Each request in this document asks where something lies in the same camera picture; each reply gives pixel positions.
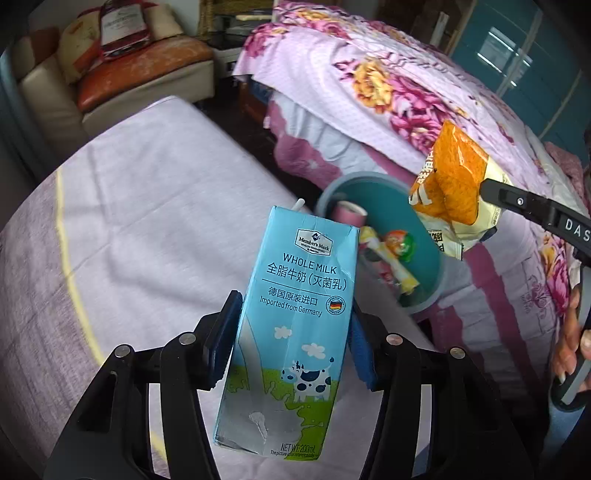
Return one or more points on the yellow wrapper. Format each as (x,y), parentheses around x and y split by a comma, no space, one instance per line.
(401,279)

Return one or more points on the pink floral quilt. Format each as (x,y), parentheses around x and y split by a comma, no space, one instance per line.
(369,83)

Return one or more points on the teal door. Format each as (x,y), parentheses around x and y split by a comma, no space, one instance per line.
(517,92)

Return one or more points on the blue milk carton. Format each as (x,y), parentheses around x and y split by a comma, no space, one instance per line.
(295,323)

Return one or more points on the green orange jelly cup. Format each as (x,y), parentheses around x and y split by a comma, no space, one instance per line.
(400,244)

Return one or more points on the cream orange snack bag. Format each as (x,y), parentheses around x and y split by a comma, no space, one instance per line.
(455,184)

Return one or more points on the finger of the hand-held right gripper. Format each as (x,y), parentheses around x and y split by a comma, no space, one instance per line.
(521,203)

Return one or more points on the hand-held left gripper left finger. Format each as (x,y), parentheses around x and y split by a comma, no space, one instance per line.
(224,341)

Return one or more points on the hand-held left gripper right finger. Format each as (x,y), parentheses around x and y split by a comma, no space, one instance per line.
(362,350)

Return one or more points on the cream sofa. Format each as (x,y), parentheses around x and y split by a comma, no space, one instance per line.
(46,92)

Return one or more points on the cream cartoon pillow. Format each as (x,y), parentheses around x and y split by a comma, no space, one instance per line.
(76,41)

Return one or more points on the person's right hand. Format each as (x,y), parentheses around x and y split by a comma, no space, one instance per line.
(570,341)

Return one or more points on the teal trash bin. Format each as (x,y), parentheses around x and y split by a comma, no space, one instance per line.
(429,277)

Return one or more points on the pink paper cup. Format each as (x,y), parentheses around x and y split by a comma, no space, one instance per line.
(346,213)

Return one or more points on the black stereo equipment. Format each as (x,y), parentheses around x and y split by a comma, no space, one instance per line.
(240,30)

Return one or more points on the orange leather seat cushion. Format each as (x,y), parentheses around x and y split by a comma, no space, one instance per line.
(152,60)

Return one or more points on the brown patterned cloth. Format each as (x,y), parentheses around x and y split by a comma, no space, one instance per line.
(217,14)

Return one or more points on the beige pillow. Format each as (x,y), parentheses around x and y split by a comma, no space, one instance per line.
(164,23)

